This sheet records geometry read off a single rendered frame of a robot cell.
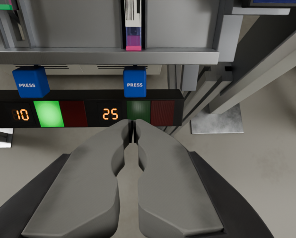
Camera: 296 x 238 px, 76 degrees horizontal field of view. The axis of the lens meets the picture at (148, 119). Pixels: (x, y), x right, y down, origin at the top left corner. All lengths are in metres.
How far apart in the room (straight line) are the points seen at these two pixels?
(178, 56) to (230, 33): 0.05
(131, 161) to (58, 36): 0.73
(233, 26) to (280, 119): 0.96
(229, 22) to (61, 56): 0.16
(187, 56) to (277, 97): 1.00
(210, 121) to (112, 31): 0.81
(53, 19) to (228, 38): 0.17
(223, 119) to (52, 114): 0.84
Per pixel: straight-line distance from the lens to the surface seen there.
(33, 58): 0.21
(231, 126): 1.00
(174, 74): 0.66
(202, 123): 0.95
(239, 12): 0.19
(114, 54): 0.19
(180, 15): 0.21
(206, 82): 0.30
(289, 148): 1.14
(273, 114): 1.13
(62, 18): 0.22
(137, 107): 0.24
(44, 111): 0.27
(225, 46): 0.21
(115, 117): 0.25
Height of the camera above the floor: 0.89
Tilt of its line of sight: 76 degrees down
